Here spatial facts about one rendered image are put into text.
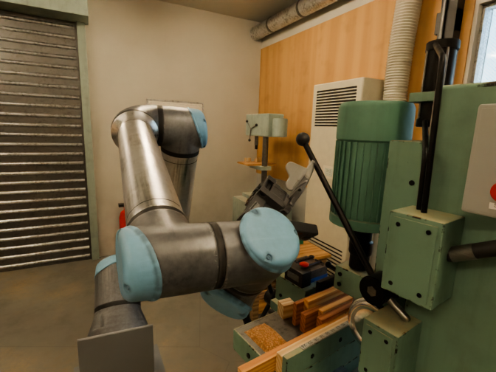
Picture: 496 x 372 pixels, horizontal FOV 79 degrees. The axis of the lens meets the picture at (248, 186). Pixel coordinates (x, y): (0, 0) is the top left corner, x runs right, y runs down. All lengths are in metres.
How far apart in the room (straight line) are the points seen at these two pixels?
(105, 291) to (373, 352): 0.85
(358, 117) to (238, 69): 3.24
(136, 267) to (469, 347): 0.57
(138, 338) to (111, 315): 0.12
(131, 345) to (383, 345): 0.77
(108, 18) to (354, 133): 3.16
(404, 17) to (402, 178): 1.74
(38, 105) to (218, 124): 1.80
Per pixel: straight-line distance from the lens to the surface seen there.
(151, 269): 0.37
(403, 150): 0.71
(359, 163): 0.76
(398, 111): 0.76
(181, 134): 0.88
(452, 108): 0.64
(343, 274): 0.90
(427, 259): 0.58
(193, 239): 0.38
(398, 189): 0.72
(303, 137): 0.77
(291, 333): 0.91
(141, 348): 1.16
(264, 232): 0.40
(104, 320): 1.15
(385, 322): 0.69
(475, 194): 0.56
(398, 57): 2.31
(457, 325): 0.70
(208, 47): 3.82
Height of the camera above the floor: 1.43
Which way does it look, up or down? 11 degrees down
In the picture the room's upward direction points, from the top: 2 degrees clockwise
